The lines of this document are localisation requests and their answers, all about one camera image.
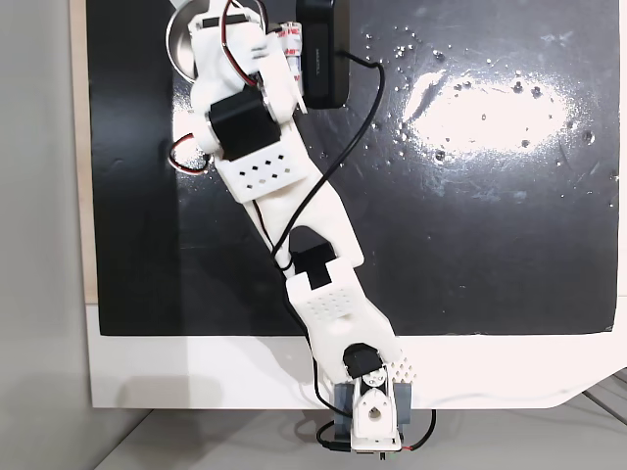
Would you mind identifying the white red-printed cylinder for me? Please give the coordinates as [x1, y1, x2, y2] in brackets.
[276, 22, 304, 84]

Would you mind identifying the tan wooden board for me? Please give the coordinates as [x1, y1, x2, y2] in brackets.
[70, 0, 102, 306]

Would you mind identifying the black table mat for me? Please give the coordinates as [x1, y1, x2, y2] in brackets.
[85, 0, 617, 338]

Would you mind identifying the grey table clamp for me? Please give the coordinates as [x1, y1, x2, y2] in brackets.
[334, 383, 413, 442]

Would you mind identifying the red servo wire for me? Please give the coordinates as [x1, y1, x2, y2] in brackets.
[169, 134, 216, 176]
[219, 0, 261, 87]

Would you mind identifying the black camera box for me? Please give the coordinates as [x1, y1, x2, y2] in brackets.
[295, 0, 352, 112]

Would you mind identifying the black camera cable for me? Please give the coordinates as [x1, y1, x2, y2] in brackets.
[271, 48, 388, 271]

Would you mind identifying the black power cable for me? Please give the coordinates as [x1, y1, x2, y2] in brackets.
[313, 361, 357, 454]

